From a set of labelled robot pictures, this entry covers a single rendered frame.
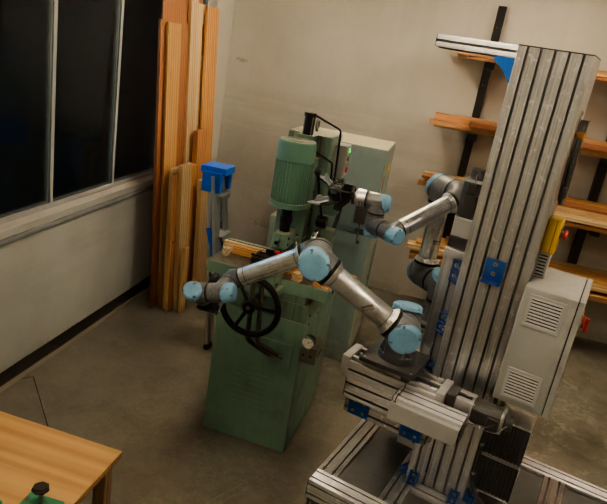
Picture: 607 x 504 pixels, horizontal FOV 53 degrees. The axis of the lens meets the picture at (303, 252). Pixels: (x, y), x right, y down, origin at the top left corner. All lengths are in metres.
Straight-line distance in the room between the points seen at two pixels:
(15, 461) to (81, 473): 0.21
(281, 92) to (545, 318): 3.45
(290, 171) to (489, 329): 1.07
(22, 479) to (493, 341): 1.69
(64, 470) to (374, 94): 3.78
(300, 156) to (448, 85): 2.51
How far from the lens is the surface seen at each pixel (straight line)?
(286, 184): 2.73
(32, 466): 2.21
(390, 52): 5.05
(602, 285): 4.95
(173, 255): 4.27
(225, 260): 2.88
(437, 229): 2.83
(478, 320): 2.44
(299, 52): 5.19
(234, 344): 2.97
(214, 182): 3.60
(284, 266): 2.32
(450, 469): 2.77
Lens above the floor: 1.91
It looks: 19 degrees down
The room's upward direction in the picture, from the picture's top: 10 degrees clockwise
